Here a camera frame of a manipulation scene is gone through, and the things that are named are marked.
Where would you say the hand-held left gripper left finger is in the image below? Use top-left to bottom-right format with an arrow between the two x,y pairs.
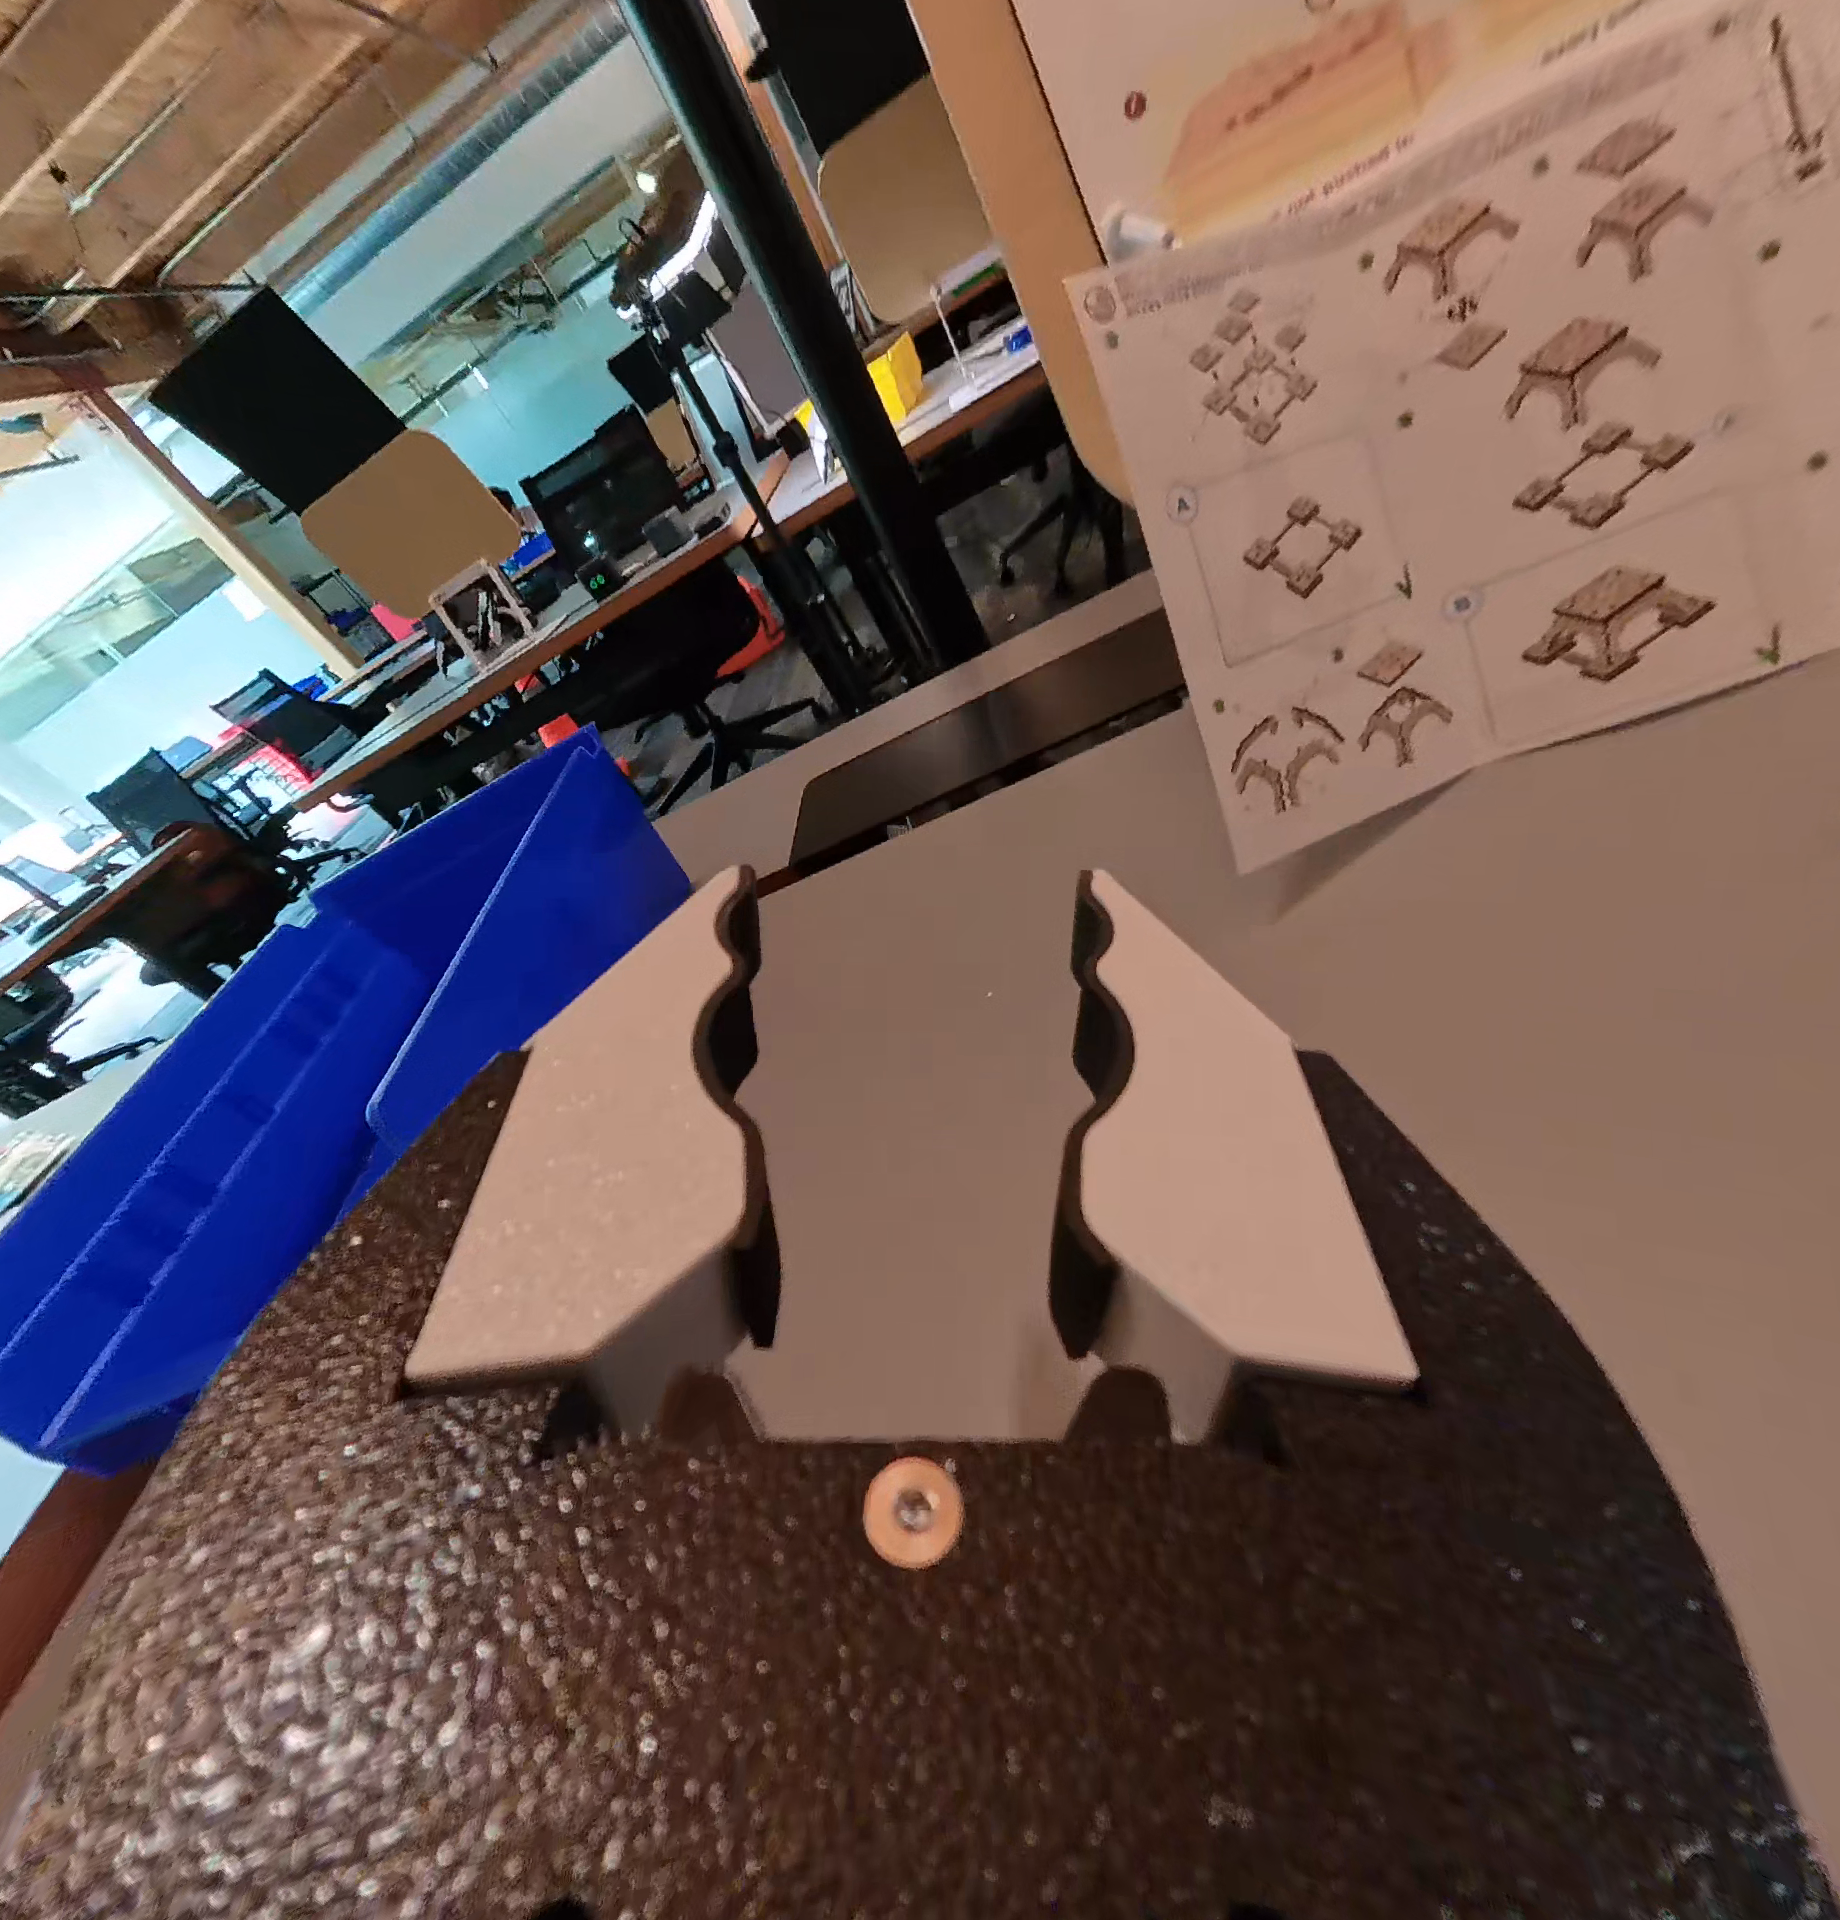
402,857 -> 784,1443

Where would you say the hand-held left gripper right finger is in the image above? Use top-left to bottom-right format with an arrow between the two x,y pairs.
1043,864 -> 1423,1444

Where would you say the grey desk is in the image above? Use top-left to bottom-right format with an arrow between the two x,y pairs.
0,600 -> 1840,1920

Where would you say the blue plastic bin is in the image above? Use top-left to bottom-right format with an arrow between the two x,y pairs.
0,726 -> 700,1477

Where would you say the black office chair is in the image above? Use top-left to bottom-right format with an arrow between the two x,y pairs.
89,747 -> 329,964
599,558 -> 841,822

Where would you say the beige flag panel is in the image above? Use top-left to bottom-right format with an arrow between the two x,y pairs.
816,71 -> 999,327
302,428 -> 527,601

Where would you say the paper instruction sheet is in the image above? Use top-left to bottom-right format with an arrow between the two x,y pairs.
1011,0 -> 1840,874

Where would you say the computer monitor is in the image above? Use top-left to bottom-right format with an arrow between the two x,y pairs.
518,404 -> 686,558

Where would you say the long wooden table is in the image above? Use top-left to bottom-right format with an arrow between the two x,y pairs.
285,353 -> 1054,809

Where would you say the black flag panel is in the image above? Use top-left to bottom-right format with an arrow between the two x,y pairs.
739,0 -> 934,118
147,285 -> 416,517

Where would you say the black metal pole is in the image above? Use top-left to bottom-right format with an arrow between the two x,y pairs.
615,0 -> 1004,713

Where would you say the studio light on tripod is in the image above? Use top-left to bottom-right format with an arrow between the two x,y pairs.
611,192 -> 878,725

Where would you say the beige board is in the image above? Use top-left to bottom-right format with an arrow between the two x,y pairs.
906,0 -> 1148,496

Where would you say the small wooden frame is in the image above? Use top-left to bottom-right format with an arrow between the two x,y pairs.
432,558 -> 543,672

